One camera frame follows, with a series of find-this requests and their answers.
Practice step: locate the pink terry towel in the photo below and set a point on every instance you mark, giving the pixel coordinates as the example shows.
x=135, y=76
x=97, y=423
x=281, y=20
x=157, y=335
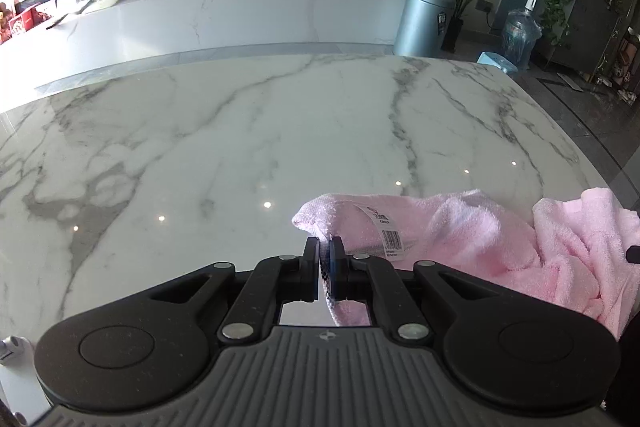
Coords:
x=571, y=254

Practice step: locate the dark side cabinet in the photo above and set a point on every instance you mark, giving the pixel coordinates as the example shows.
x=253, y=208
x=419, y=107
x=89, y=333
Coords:
x=588, y=28

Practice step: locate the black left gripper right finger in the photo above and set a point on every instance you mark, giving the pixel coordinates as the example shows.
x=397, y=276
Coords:
x=367, y=290

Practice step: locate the grey pedal trash bin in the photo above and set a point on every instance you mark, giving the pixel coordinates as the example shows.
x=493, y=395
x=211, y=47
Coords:
x=422, y=28

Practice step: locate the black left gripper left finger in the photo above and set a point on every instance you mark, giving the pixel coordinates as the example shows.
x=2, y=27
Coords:
x=260, y=295

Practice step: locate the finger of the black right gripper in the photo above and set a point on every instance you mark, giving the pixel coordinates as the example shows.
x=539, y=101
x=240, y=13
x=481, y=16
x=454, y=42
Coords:
x=633, y=254

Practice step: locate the light blue plastic stool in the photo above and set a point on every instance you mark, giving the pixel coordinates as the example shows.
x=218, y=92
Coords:
x=498, y=61

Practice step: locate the red gift box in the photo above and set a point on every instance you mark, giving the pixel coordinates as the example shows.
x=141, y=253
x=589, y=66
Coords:
x=27, y=20

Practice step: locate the white marble tv console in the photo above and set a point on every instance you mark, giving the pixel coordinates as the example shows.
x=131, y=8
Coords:
x=144, y=34

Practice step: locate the blue water jug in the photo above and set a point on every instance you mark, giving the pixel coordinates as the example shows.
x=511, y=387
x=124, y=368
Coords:
x=519, y=35

